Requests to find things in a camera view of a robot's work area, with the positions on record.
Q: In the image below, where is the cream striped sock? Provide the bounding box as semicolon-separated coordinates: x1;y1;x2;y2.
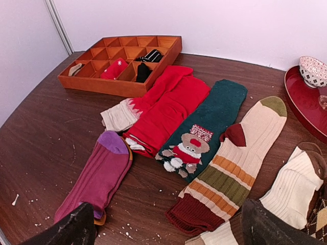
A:
166;96;287;235

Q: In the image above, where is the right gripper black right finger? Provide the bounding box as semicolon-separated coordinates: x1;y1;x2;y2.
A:
242;199;322;244

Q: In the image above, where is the black striped sock in tray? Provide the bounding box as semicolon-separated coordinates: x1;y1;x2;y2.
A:
136;49;163;63

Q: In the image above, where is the patterned white red bowl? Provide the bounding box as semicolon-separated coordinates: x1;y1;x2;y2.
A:
299;56;327;88

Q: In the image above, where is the red rolled sock in tray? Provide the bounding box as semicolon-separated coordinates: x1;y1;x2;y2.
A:
100;58;128;80

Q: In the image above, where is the argyle black orange sock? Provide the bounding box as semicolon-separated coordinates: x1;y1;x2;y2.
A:
303;186;326;243

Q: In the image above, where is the wooden divided organizer tray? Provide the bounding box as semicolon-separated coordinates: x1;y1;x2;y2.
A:
58;35;182;97

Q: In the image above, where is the left aluminium frame post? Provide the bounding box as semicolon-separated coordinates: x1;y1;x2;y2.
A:
44;0;74;56

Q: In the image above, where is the magenta purple ribbed sock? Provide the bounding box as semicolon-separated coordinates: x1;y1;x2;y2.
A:
54;131;132;226

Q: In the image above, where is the beige sock in tray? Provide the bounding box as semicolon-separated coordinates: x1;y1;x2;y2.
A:
68;63;84;77

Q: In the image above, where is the green reindeer sock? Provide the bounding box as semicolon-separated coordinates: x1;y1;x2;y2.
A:
155;80;247;182

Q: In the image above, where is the red round tray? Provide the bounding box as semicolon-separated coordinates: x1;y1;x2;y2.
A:
284;66;326;143

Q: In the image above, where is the black rolled sock in tray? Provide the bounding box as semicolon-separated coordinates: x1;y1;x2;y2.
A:
136;63;152;83

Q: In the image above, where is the cream red-trim sock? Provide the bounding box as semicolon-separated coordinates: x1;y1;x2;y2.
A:
100;98;143;132

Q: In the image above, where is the red long sock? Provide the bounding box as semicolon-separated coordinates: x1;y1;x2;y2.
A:
124;65;211;158

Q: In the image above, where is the cream brown short sock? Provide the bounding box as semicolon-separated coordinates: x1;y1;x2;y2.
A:
185;142;326;244

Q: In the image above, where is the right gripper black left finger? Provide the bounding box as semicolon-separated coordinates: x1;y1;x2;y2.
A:
22;203;97;245

